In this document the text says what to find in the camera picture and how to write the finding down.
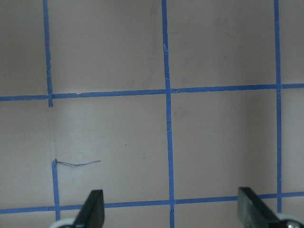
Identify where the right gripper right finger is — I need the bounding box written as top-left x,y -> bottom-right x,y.
237,187 -> 282,228

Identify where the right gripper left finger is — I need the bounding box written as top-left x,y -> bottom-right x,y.
72,190 -> 105,228

